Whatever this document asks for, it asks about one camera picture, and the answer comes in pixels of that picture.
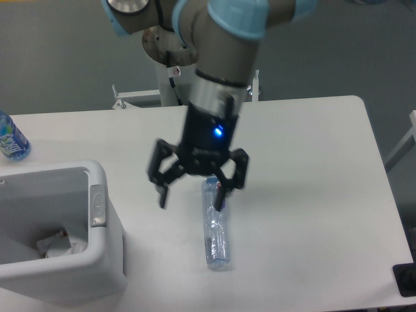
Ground black clamp at table edge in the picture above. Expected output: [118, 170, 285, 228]
[393, 263, 415, 298]

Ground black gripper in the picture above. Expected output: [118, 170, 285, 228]
[147, 103, 250, 211]

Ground white trash can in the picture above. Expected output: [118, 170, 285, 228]
[1, 160, 127, 304]

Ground trash pieces inside can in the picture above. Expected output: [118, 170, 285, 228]
[36, 229, 88, 258]

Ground clear empty plastic bottle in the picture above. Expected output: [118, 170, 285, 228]
[201, 175, 230, 271]

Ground white frame at right edge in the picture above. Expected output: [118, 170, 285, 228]
[384, 110, 415, 172]

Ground blue labelled water bottle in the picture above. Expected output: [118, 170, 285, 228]
[1, 111, 31, 161]

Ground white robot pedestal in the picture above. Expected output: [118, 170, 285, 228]
[111, 25, 261, 110]

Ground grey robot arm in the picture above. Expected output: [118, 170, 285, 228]
[102, 1, 316, 210]

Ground black cable on pedestal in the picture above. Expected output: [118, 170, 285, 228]
[164, 50, 183, 107]

